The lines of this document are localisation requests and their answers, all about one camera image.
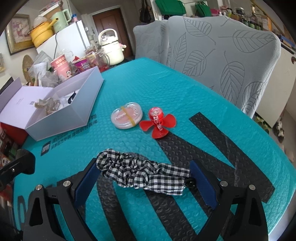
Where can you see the gold framed picture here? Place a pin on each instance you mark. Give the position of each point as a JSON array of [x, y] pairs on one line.
[[18, 34]]

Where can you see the black white gingham scrunchie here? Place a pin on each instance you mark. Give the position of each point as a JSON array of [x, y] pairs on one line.
[[130, 170]]

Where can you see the lavender open gift box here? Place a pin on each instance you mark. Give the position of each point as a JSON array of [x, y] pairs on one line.
[[45, 111]]

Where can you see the far grey leaf chair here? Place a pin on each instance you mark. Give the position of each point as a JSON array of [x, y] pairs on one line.
[[152, 41]]

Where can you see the near grey leaf chair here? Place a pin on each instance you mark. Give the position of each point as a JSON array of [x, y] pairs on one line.
[[232, 59]]

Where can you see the white cabinet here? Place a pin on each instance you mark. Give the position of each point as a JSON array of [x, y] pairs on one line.
[[279, 87]]

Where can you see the glass mug red liquid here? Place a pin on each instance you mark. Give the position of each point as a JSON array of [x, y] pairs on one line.
[[102, 61]]

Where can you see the white mini fridge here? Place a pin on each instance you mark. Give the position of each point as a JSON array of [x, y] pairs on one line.
[[72, 41]]

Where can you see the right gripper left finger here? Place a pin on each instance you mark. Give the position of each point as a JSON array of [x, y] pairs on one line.
[[41, 222]]

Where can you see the purple instant noodle bowl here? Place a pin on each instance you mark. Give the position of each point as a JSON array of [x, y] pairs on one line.
[[81, 65]]

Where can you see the grey hair claw clip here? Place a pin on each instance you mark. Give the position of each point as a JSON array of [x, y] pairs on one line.
[[41, 103]]

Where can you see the large green tote bag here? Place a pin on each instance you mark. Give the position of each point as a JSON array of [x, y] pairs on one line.
[[171, 7]]

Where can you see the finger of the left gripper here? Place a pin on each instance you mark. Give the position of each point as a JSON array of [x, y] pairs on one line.
[[24, 163]]

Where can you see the beige marbled hair claw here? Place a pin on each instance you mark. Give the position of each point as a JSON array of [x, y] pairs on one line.
[[52, 106]]

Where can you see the red flower hair clip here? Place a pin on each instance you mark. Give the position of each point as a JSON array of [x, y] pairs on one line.
[[159, 122]]

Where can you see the grey leaf chair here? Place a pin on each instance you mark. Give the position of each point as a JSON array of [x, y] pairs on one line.
[[232, 59], [152, 41]]

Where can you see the pink paper cup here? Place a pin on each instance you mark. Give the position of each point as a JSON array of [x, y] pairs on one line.
[[61, 66]]

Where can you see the small green tote bag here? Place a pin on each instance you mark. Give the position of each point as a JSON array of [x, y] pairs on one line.
[[202, 10]]

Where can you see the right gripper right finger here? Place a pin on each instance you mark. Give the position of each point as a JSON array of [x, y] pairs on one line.
[[249, 222]]

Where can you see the black hanging handbag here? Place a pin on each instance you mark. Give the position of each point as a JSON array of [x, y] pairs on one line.
[[145, 16]]

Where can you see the cream white kettle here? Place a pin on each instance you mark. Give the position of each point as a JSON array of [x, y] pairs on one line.
[[109, 42]]

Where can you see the red box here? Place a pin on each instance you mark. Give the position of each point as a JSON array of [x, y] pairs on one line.
[[18, 135]]

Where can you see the yellow cooking pot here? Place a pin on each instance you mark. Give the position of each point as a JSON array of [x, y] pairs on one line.
[[42, 32]]

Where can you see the light green electric kettle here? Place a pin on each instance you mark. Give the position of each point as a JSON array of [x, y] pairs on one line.
[[62, 18]]

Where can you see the black hair clip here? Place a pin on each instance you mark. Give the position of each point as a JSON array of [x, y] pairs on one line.
[[70, 99]]

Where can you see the brown wooden door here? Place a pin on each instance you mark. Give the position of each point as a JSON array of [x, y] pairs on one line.
[[113, 19]]

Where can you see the pink round blush compact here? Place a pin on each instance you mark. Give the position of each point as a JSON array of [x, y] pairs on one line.
[[127, 116]]

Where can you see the teal bubble mailer mat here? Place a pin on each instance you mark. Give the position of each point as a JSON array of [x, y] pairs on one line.
[[209, 128]]

